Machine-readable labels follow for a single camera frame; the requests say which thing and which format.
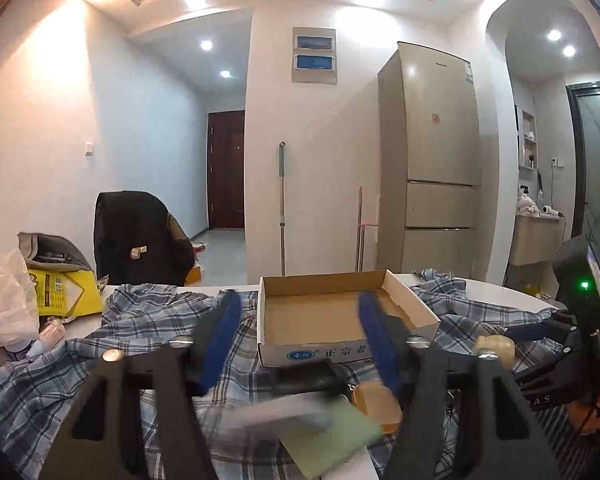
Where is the grey small carton box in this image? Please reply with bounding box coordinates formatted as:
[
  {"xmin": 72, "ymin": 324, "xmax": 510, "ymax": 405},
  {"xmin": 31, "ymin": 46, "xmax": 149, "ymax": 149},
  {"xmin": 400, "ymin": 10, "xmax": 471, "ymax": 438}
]
[{"xmin": 216, "ymin": 392, "xmax": 334, "ymax": 440}]

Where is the orange translucent soap box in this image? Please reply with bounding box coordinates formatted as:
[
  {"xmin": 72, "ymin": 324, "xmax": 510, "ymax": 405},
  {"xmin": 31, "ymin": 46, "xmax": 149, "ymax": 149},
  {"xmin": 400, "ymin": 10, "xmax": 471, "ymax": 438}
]
[{"xmin": 351, "ymin": 382, "xmax": 403, "ymax": 436}]

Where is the black display frame box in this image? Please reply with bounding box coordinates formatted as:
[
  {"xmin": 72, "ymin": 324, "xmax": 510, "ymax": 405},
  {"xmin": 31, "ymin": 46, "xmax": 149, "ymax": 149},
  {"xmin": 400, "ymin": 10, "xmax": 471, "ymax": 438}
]
[{"xmin": 271, "ymin": 361, "xmax": 349, "ymax": 396}]

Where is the right hand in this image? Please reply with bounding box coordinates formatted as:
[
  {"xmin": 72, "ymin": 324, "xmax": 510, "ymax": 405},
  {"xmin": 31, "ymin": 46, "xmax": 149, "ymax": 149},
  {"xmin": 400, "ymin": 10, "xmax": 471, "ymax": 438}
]
[{"xmin": 567, "ymin": 395, "xmax": 600, "ymax": 436}]

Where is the blue plaid shirt cloth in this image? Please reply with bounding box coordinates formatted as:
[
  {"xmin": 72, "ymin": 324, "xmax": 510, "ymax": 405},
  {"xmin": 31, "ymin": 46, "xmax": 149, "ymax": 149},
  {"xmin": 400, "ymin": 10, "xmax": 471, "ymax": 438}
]
[{"xmin": 0, "ymin": 270, "xmax": 597, "ymax": 479}]

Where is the beige sink cabinet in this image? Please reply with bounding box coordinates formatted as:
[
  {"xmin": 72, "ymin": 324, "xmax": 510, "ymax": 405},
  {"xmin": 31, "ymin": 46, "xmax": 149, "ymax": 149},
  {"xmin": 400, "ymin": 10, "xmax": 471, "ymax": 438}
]
[{"xmin": 508, "ymin": 216, "xmax": 562, "ymax": 266}]

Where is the white hair dryer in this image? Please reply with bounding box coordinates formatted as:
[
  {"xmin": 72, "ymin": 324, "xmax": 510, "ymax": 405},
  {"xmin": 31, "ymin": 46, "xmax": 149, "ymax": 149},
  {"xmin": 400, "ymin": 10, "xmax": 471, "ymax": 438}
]
[{"xmin": 541, "ymin": 206, "xmax": 564, "ymax": 218}]

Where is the pink tube bottle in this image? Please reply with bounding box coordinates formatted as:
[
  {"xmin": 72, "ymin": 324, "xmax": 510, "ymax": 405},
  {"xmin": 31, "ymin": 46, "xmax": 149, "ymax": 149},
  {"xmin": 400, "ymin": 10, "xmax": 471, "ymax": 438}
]
[{"xmin": 27, "ymin": 318, "xmax": 66, "ymax": 359}]

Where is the yellow package box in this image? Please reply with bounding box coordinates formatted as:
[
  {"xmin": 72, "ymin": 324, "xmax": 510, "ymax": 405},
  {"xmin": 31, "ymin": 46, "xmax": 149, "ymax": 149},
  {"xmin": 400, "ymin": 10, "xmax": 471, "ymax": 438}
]
[{"xmin": 29, "ymin": 269, "xmax": 102, "ymax": 318}]

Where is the orange cardboard box floor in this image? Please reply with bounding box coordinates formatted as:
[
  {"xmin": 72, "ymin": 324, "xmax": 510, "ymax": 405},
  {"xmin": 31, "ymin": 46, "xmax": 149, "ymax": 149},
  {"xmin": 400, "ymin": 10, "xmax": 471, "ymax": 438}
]
[{"xmin": 185, "ymin": 264, "xmax": 202, "ymax": 286}]

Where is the white plastic bag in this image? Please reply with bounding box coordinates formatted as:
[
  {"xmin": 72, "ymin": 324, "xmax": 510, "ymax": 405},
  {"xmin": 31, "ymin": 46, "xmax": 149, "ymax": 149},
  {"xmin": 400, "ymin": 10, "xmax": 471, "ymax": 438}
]
[{"xmin": 0, "ymin": 249, "xmax": 40, "ymax": 352}]

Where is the dark framed glass door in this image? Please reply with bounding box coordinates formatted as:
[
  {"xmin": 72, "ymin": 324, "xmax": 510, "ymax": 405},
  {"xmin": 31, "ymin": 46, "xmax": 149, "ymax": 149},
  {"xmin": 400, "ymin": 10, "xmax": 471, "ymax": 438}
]
[{"xmin": 567, "ymin": 81, "xmax": 600, "ymax": 266}]

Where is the chair with black jacket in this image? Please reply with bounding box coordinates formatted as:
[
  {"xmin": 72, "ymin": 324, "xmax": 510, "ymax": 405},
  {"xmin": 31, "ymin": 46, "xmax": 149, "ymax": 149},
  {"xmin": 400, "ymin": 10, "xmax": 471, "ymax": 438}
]
[{"xmin": 94, "ymin": 191, "xmax": 196, "ymax": 286}]

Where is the beige refrigerator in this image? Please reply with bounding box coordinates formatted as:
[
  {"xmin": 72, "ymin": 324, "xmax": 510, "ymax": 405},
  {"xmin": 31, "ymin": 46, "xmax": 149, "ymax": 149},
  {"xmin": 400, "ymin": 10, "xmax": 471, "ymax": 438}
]
[{"xmin": 376, "ymin": 42, "xmax": 480, "ymax": 278}]

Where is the cardboard tray box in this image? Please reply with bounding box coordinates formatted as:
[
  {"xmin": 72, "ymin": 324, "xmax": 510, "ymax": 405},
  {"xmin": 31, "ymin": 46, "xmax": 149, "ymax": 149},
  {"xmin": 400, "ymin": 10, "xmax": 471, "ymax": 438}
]
[{"xmin": 257, "ymin": 271, "xmax": 440, "ymax": 368}]

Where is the grey pouch bag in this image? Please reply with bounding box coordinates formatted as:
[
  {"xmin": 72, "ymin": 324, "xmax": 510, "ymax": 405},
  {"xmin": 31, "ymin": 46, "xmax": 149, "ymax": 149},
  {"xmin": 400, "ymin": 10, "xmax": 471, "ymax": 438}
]
[{"xmin": 18, "ymin": 232, "xmax": 92, "ymax": 273}]

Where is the dark red door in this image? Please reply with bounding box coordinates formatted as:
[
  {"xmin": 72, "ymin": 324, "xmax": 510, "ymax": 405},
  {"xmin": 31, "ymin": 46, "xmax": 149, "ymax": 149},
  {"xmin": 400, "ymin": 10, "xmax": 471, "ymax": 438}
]
[{"xmin": 208, "ymin": 110, "xmax": 245, "ymax": 230}]

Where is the electrical panel box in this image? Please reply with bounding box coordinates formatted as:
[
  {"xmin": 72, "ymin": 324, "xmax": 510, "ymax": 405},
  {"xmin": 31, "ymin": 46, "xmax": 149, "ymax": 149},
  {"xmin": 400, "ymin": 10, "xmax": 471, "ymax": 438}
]
[{"xmin": 291, "ymin": 27, "xmax": 338, "ymax": 84}]

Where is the wall shelf niche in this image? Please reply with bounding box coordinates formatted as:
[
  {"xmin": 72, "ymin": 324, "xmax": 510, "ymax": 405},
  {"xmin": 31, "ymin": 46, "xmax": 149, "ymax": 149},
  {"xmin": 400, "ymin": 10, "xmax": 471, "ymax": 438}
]
[{"xmin": 516, "ymin": 106, "xmax": 538, "ymax": 170}]

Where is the red broom handle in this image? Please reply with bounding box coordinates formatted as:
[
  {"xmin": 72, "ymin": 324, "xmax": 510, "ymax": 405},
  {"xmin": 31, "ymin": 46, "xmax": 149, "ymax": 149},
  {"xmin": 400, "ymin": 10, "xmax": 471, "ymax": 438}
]
[{"xmin": 354, "ymin": 186, "xmax": 377, "ymax": 272}]

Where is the grey mop handle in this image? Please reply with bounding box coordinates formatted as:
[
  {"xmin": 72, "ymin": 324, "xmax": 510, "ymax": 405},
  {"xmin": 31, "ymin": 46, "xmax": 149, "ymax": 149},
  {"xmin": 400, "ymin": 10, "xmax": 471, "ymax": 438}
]
[{"xmin": 278, "ymin": 141, "xmax": 286, "ymax": 276}]

